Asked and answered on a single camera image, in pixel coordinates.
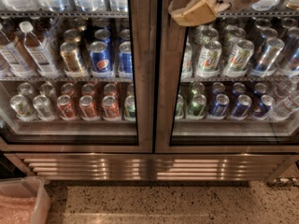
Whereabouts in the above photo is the green white 7UP can right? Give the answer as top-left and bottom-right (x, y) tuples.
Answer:
(223, 39), (254, 77)

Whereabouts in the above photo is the green can lower left door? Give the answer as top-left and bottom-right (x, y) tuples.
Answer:
(124, 95), (135, 121)

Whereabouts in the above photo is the clear plastic storage bin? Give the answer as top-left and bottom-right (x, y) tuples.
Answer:
(0, 177), (51, 224)

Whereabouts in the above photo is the red soda can left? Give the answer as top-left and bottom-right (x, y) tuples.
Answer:
(57, 95), (78, 120)

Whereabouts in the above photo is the blue silver can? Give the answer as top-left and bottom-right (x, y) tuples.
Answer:
(249, 37), (285, 77)

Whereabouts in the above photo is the green can lower right door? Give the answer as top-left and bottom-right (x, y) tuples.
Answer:
(187, 94), (206, 119)

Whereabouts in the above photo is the blue Pepsi can right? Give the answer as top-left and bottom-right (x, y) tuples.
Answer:
(119, 41), (133, 77)

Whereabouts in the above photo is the brown tea bottle white cap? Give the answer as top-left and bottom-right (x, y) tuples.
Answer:
(20, 21), (60, 78)

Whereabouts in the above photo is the brown tea bottle left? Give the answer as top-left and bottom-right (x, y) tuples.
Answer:
(0, 23), (36, 77)

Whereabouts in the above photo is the blue can lower right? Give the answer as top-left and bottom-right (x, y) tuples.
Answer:
(230, 94), (252, 119)

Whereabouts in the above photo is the red soda can middle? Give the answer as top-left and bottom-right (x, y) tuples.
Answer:
(79, 95), (100, 120)

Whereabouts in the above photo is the silver can far left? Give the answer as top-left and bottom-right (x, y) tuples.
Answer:
(10, 94), (37, 121)

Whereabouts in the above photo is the blue pepsi can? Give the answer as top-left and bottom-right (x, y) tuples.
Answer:
(89, 41), (113, 77)
(119, 41), (133, 77)

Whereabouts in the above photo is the green can door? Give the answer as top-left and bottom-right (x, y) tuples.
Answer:
(124, 95), (135, 121)
(187, 94), (206, 119)

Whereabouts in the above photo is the blue Pepsi can front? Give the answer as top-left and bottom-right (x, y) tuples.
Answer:
(89, 41), (113, 77)

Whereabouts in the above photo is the red soda can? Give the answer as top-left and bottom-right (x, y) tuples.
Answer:
(57, 95), (78, 120)
(102, 95), (121, 120)
(79, 95), (100, 120)

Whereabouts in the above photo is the gold soda can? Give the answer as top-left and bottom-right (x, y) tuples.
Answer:
(60, 42), (88, 77)

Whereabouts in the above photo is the red soda can right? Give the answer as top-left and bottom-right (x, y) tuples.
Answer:
(102, 95), (121, 120)

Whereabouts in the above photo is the blue can lower left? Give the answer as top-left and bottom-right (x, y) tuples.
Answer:
(208, 93), (230, 119)

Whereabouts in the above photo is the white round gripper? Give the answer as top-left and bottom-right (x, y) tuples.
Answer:
(168, 0), (260, 27)

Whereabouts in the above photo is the glass fridge door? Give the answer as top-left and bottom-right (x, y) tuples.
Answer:
(0, 0), (157, 152)
(156, 0), (299, 155)

